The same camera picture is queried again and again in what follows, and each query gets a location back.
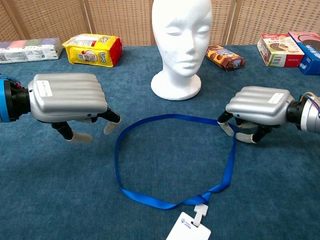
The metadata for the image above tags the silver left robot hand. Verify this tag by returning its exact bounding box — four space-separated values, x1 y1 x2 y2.
27 72 122 144

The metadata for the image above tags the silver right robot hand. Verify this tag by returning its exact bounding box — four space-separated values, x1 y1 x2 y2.
217 86 296 145

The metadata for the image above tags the blue lanyard ribbon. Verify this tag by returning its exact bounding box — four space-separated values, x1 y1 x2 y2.
114 113 237 211

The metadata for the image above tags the white badge card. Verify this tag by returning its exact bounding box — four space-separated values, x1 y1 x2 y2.
165 204 212 240

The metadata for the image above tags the white foam mannequin head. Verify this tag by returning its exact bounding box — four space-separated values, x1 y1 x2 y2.
150 0 213 102

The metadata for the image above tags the yellow Lipo biscuit bag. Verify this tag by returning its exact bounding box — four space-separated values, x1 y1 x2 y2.
61 33 124 68

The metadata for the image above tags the white red cardboard box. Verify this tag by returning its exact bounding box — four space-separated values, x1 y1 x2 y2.
257 33 305 68

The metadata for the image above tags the brown chocolate cookie box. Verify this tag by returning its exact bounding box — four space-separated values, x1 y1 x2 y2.
204 44 246 73

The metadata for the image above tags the pastel tissue multipack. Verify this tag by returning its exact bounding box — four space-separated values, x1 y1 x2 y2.
0 37 64 65

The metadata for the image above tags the teal table cloth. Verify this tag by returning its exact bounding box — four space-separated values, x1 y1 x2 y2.
0 44 320 240

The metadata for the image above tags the pink blue Oreo box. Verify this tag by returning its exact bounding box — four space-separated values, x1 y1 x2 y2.
287 30 320 76

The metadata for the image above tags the woven bamboo folding screen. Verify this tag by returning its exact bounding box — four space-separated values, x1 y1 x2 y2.
0 0 320 47

